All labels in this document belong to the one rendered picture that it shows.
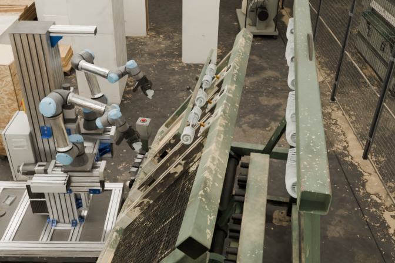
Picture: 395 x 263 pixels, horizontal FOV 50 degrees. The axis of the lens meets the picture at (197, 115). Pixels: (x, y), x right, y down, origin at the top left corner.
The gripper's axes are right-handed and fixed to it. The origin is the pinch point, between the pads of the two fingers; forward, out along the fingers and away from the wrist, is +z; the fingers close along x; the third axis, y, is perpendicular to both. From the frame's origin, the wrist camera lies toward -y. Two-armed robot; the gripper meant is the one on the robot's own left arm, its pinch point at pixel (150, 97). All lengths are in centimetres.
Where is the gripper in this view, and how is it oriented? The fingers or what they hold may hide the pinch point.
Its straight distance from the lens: 353.6
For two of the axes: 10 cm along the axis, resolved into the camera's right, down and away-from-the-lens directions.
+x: 0.2, -5.4, 8.4
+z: 4.5, 7.6, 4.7
